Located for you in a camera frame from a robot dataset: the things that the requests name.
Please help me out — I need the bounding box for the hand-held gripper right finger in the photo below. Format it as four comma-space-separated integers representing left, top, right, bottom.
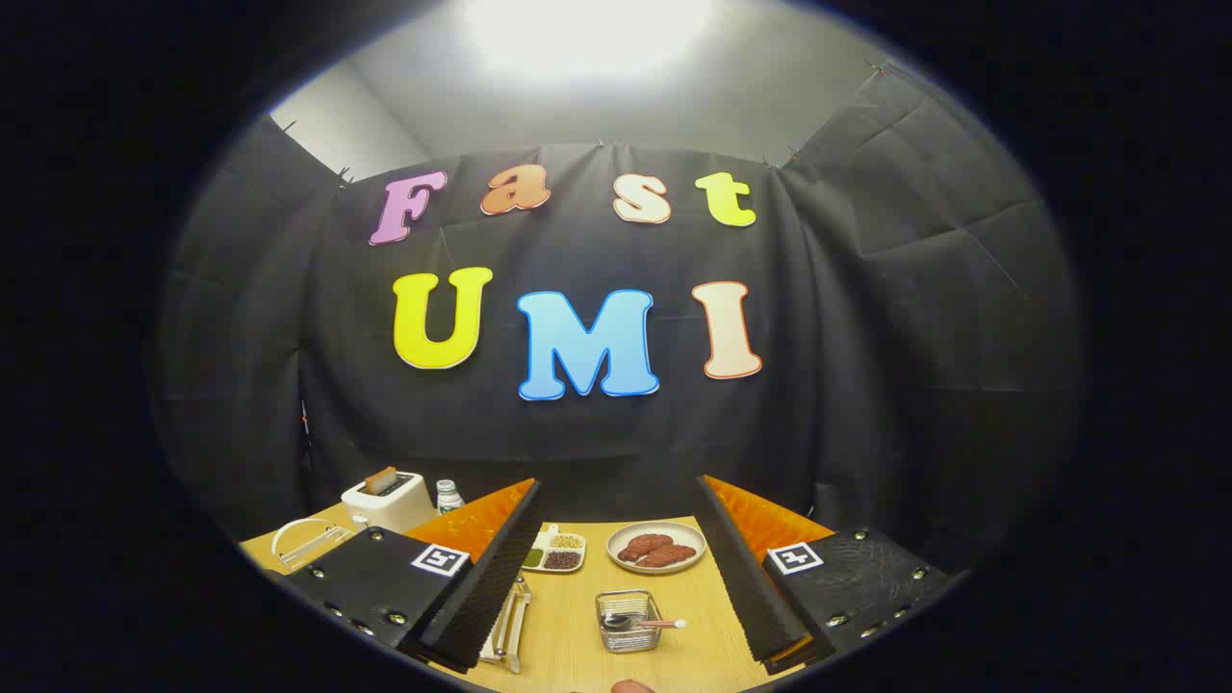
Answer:
695, 474, 954, 675

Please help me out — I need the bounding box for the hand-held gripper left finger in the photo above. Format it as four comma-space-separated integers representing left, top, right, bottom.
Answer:
279, 478, 543, 675

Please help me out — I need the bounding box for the white wire dish rack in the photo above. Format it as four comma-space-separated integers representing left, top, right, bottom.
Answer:
270, 517, 532, 675

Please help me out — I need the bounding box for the steel spoon with pink handle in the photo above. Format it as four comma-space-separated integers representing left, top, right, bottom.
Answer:
603, 612, 687, 633

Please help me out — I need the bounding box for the steel wire basket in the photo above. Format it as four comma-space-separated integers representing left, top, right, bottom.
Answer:
595, 589, 665, 655

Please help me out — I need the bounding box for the beige plate with meat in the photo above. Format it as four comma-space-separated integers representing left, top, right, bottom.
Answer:
606, 521, 707, 576

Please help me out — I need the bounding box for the white divided snack tray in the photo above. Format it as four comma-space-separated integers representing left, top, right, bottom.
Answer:
521, 525, 587, 575

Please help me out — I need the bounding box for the white toaster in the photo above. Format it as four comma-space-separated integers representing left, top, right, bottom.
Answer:
341, 468, 436, 535

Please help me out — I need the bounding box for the black backdrop cloth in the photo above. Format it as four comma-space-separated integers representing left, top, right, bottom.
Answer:
154, 63, 1084, 578

